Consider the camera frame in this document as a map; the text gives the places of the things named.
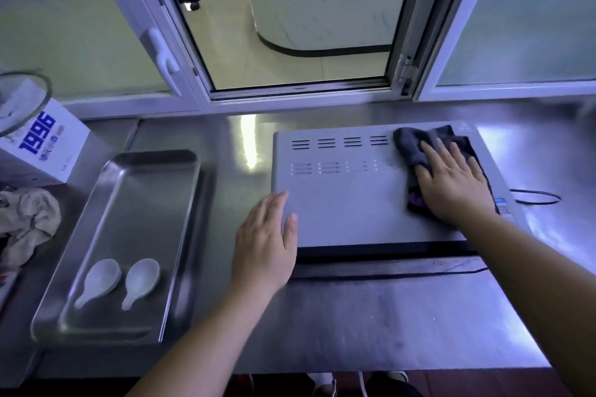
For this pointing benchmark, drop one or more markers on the white box blue print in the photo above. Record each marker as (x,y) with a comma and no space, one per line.
(46,150)

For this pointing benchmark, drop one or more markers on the person's right hand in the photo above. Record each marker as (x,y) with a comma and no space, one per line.
(454,187)

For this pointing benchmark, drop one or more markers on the person's white slipper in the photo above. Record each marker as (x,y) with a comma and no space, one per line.
(323,382)
(398,377)

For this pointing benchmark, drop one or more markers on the person's left forearm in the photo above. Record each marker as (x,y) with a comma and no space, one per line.
(200,350)

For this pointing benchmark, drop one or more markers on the hinged white window sash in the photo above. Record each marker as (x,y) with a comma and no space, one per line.
(465,38)

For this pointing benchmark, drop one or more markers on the stainless steel tray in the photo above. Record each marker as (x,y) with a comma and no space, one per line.
(130,234)

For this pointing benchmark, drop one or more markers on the person's right white slipper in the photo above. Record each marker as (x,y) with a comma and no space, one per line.
(398,377)

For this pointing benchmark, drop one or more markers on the person's left white slipper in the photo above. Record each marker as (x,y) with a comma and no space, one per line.
(323,382)

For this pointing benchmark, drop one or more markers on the white window frame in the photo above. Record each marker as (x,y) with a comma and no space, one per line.
(195,99)

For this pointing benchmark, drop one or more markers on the person's left hand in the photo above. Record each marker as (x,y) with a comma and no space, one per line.
(263,252)

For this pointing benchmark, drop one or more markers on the beige crumpled rag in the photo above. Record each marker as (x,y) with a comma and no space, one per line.
(28,224)

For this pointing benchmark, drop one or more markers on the grey purple cloth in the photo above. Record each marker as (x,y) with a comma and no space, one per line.
(409,145)

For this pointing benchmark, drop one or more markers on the glass pot lid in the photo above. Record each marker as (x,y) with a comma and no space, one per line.
(18,103)

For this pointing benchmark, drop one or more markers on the person's right forearm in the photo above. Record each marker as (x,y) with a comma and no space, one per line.
(535,280)

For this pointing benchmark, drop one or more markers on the white ceramic spoon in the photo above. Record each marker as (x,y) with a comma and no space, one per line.
(100,280)
(139,278)

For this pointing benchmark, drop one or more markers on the silver microwave black door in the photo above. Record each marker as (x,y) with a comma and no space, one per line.
(354,196)

